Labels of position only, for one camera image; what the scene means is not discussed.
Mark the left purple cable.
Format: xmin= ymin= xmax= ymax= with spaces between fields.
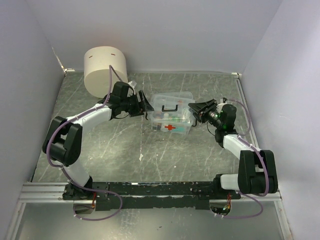
xmin=46 ymin=64 xmax=123 ymax=201

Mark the clear plastic medicine box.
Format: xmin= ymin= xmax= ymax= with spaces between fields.
xmin=147 ymin=109 xmax=196 ymax=135

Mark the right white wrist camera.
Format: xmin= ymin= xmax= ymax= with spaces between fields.
xmin=219 ymin=97 xmax=228 ymax=104

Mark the clear box lid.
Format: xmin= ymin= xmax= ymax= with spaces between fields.
xmin=150 ymin=91 xmax=195 ymax=116

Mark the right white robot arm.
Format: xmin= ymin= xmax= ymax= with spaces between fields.
xmin=188 ymin=98 xmax=278 ymax=199

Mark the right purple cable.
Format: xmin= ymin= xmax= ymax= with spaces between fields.
xmin=224 ymin=98 xmax=271 ymax=219

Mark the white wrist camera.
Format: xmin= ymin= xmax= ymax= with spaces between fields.
xmin=219 ymin=97 xmax=228 ymax=104
xmin=128 ymin=80 xmax=137 ymax=95

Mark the cream cylindrical container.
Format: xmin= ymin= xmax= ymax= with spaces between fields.
xmin=84 ymin=46 xmax=128 ymax=98

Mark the black base frame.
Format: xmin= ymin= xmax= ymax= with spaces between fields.
xmin=62 ymin=179 xmax=241 ymax=211

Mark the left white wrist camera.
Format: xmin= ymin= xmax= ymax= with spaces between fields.
xmin=128 ymin=80 xmax=137 ymax=95

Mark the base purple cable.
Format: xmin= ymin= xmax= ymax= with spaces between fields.
xmin=72 ymin=194 xmax=123 ymax=222

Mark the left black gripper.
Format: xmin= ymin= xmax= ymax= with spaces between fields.
xmin=121 ymin=90 xmax=155 ymax=118

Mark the teal-edged clear bag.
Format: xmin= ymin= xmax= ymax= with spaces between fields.
xmin=171 ymin=127 xmax=189 ymax=135

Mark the small green box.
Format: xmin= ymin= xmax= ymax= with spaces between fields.
xmin=168 ymin=114 xmax=183 ymax=122

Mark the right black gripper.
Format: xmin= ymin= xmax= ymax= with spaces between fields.
xmin=188 ymin=99 xmax=223 ymax=129

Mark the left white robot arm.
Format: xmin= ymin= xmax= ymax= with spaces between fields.
xmin=42 ymin=81 xmax=154 ymax=200

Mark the brown orange-cap bottle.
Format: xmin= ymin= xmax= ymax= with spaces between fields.
xmin=154 ymin=112 xmax=165 ymax=121

